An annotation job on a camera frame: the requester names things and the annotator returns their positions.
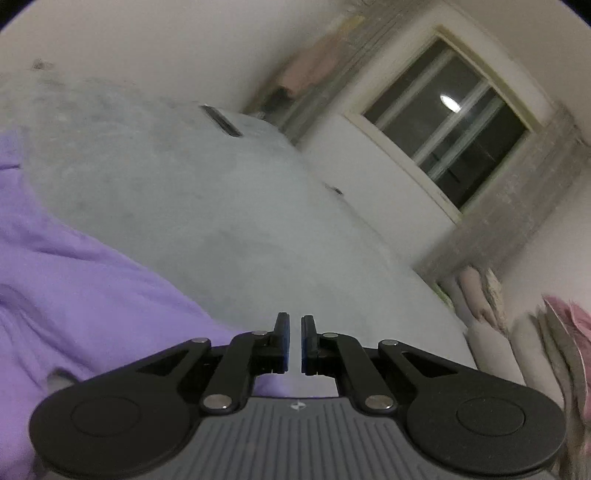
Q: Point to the rolled beige bedding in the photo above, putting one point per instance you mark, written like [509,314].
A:
[494,350]

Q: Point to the grey patterned curtain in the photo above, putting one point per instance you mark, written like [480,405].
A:
[351,60]
[517,198]

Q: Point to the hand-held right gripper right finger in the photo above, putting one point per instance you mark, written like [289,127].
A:
[306,344]

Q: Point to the pinkish rolled pillow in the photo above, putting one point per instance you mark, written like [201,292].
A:
[480,295]

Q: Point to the pink crumpled cloth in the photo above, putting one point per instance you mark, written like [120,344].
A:
[575,318]

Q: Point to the white cushion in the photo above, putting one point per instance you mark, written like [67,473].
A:
[538,360]

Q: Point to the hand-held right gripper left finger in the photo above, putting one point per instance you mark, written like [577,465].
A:
[284,344]

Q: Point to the pink hanging cloth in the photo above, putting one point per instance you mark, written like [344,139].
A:
[311,64]

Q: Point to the green patterned cloth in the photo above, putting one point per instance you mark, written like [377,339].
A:
[444,295]

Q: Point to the black smartphone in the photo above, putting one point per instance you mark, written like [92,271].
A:
[222,121]

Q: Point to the small dark object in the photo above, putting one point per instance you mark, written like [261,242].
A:
[335,189]

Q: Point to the purple knit garment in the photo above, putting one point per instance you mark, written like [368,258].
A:
[83,286]

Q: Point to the window with white frame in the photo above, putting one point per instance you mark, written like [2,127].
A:
[443,124]

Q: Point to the grey plush bed blanket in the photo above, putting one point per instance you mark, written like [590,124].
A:
[194,194]

